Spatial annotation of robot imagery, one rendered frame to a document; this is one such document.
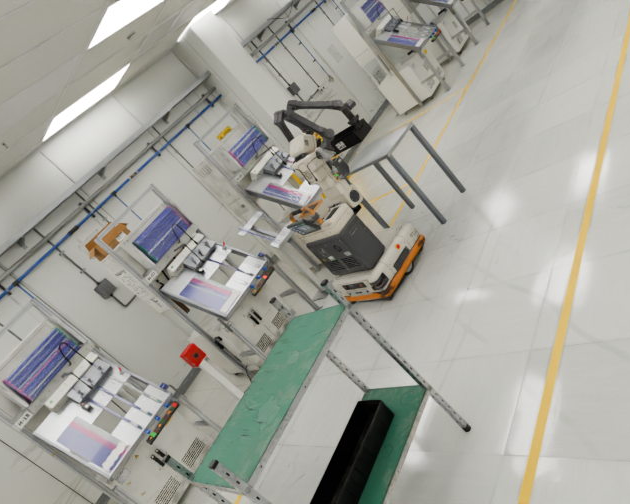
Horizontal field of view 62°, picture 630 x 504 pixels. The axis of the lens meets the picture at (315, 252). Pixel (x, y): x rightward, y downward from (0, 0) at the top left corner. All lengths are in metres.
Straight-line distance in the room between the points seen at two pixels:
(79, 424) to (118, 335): 2.02
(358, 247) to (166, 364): 3.09
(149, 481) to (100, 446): 0.55
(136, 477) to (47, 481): 1.68
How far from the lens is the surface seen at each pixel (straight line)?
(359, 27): 8.13
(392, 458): 2.51
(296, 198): 5.33
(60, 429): 4.38
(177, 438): 4.57
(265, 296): 5.07
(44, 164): 6.50
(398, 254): 4.23
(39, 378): 4.42
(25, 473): 5.96
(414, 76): 8.18
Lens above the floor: 1.89
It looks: 17 degrees down
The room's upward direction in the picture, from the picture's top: 44 degrees counter-clockwise
